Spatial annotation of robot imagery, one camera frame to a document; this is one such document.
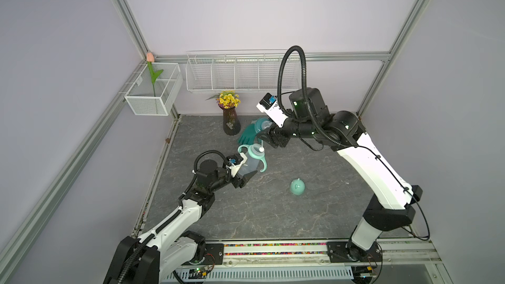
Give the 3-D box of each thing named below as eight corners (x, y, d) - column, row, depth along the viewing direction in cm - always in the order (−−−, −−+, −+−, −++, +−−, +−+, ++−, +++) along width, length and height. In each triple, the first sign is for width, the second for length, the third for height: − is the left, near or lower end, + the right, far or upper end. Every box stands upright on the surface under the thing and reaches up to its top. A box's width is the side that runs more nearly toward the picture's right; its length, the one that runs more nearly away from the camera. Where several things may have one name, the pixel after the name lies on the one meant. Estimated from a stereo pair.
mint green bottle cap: (290, 194, 91) (292, 190, 87) (289, 182, 95) (290, 178, 91) (303, 194, 91) (305, 190, 87) (302, 182, 95) (303, 178, 91)
